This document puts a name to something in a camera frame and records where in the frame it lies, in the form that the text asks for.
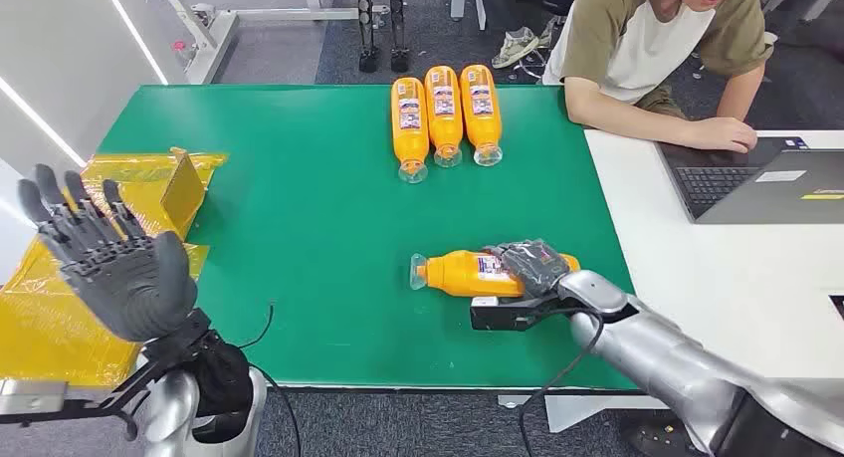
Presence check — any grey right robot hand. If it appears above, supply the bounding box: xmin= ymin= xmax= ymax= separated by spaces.
xmin=484 ymin=239 xmax=572 ymax=301

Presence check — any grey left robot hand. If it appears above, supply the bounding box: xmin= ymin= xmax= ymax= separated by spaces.
xmin=18 ymin=164 xmax=199 ymax=343

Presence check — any orange bottle with blue label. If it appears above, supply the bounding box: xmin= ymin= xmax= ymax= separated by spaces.
xmin=409 ymin=249 xmax=581 ymax=299

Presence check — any orange bottle with clear cap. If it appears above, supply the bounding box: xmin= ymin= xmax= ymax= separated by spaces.
xmin=390 ymin=77 xmax=430 ymax=185
xmin=424 ymin=65 xmax=464 ymax=169
xmin=459 ymin=64 xmax=504 ymax=167

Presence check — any yellow taped cardboard box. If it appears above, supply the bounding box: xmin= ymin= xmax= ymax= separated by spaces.
xmin=0 ymin=147 xmax=230 ymax=389

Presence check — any white table foot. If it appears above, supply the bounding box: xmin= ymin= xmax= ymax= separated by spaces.
xmin=497 ymin=392 xmax=669 ymax=435

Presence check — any green table mat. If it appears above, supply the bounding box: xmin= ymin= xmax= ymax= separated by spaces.
xmin=97 ymin=84 xmax=638 ymax=391

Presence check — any silver chair base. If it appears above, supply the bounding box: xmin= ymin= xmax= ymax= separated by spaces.
xmin=514 ymin=49 xmax=563 ymax=82

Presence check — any black shoe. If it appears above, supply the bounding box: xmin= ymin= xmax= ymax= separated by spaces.
xmin=618 ymin=416 xmax=705 ymax=457

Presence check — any pale sneaker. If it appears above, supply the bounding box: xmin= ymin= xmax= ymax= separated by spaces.
xmin=491 ymin=26 xmax=541 ymax=70
xmin=536 ymin=17 xmax=563 ymax=51

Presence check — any person's right hand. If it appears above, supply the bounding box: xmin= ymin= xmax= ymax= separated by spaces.
xmin=685 ymin=115 xmax=758 ymax=155

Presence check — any dark grey laptop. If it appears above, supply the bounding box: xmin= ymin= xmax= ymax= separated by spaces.
xmin=657 ymin=135 xmax=844 ymax=226

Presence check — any person at laptop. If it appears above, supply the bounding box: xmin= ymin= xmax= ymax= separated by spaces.
xmin=541 ymin=0 xmax=776 ymax=155

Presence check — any black robot leg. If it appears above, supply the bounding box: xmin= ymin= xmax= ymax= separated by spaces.
xmin=352 ymin=0 xmax=382 ymax=74
xmin=385 ymin=0 xmax=411 ymax=74

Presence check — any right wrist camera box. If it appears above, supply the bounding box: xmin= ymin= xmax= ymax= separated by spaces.
xmin=470 ymin=294 xmax=563 ymax=333

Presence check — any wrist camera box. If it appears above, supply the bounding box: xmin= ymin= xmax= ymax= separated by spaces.
xmin=470 ymin=294 xmax=563 ymax=333
xmin=0 ymin=378 xmax=69 ymax=417

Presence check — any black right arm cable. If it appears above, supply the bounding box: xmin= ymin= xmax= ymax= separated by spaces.
xmin=517 ymin=307 xmax=605 ymax=457

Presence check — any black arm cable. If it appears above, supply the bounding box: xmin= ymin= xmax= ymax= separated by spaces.
xmin=517 ymin=307 xmax=605 ymax=457
xmin=236 ymin=302 xmax=303 ymax=457

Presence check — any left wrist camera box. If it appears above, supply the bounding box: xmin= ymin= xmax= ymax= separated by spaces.
xmin=0 ymin=378 xmax=69 ymax=417

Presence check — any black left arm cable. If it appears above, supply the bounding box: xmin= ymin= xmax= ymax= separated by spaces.
xmin=236 ymin=302 xmax=303 ymax=457

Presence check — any white desk frame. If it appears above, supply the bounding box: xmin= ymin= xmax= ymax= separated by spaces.
xmin=152 ymin=0 xmax=391 ymax=86

